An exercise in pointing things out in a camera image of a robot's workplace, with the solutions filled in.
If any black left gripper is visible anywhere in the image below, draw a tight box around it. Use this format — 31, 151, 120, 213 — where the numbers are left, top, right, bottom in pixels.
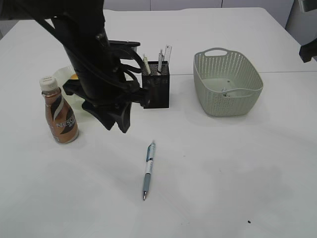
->
62, 61, 150, 133

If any blue barrel pen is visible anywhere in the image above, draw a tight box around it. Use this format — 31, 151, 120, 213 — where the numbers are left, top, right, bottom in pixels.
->
143, 140, 156, 201

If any brown Nescafe coffee bottle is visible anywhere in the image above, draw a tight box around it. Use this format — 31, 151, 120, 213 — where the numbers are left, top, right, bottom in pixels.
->
39, 76, 79, 144

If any sugared bread roll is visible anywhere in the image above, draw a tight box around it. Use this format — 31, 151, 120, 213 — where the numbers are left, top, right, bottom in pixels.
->
70, 74, 78, 80

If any green barrel pen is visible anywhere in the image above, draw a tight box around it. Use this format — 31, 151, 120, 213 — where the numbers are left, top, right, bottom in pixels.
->
143, 54, 151, 75

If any grey grip white pen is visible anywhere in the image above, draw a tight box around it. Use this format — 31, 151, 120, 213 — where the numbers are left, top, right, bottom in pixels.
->
157, 49, 163, 75

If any transparent plastic ruler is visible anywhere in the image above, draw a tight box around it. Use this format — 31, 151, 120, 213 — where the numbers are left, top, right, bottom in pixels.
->
164, 45, 172, 62

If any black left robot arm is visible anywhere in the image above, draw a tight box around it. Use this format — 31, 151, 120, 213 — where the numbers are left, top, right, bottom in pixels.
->
0, 0, 150, 132

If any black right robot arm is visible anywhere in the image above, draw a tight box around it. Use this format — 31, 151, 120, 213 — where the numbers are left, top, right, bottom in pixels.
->
299, 39, 317, 63

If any black mesh pen holder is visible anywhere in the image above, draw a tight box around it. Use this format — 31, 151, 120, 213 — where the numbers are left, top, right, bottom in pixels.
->
142, 61, 170, 109

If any pale green wavy glass plate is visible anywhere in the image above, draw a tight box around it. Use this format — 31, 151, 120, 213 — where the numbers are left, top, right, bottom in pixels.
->
53, 65, 84, 110

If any green woven plastic basket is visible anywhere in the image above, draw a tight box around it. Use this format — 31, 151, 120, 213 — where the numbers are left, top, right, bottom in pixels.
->
193, 48, 264, 117

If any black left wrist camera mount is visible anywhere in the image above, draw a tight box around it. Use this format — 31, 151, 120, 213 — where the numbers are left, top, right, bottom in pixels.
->
109, 40, 141, 60

